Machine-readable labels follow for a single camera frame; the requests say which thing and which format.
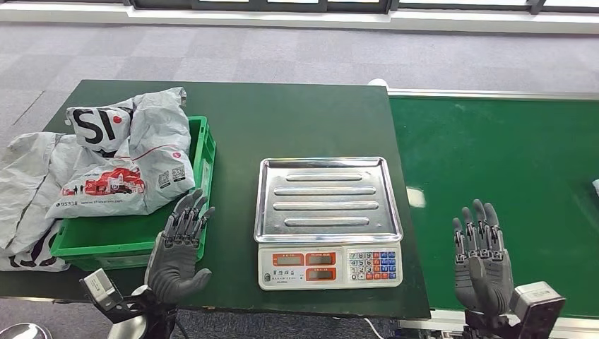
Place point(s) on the grey courier parcel with red print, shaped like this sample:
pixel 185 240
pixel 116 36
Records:
pixel 154 140

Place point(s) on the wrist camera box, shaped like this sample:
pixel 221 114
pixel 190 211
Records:
pixel 538 309
pixel 100 288

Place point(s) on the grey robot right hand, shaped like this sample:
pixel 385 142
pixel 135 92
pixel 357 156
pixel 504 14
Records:
pixel 486 276

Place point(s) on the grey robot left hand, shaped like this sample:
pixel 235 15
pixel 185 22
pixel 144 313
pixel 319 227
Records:
pixel 175 266

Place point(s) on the green plastic crate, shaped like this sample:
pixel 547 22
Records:
pixel 117 234

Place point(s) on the white electronic weighing scale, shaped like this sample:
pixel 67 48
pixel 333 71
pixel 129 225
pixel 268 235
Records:
pixel 327 266

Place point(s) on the crumpled grey courier bag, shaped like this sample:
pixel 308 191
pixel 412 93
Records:
pixel 28 187

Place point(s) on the steel scale pan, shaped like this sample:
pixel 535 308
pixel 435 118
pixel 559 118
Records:
pixel 327 201

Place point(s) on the pale parcel on belt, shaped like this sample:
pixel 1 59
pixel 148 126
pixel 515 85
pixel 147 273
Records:
pixel 596 187

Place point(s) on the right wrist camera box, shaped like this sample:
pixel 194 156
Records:
pixel 538 309

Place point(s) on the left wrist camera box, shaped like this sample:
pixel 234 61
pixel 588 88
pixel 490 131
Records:
pixel 100 288

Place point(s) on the shiny silver dome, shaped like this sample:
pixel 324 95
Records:
pixel 21 332

